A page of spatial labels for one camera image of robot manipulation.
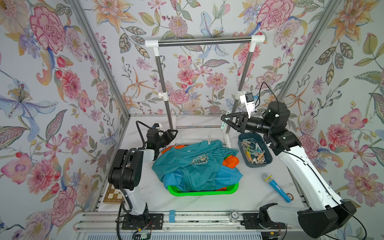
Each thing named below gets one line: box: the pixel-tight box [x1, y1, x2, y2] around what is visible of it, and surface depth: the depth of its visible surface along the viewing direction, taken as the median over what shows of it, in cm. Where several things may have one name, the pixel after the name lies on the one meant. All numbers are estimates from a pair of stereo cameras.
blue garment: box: [163, 166, 243, 190], surface depth 81 cm
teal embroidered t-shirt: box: [152, 139, 239, 190], surface depth 84 cm
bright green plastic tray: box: [167, 182, 240, 196], surface depth 78 cm
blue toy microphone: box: [262, 172, 292, 203], surface depth 86 cm
